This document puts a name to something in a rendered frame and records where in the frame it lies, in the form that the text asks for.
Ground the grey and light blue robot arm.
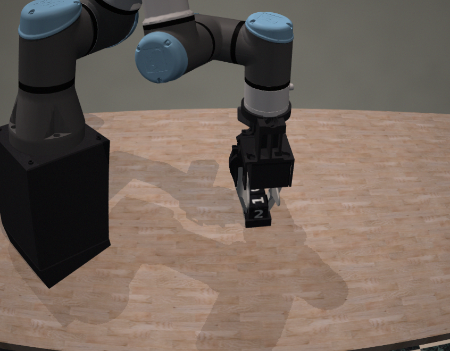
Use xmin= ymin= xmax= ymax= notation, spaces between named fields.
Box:
xmin=9 ymin=0 xmax=294 ymax=155

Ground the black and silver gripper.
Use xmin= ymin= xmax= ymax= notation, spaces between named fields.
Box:
xmin=229 ymin=98 xmax=295 ymax=213

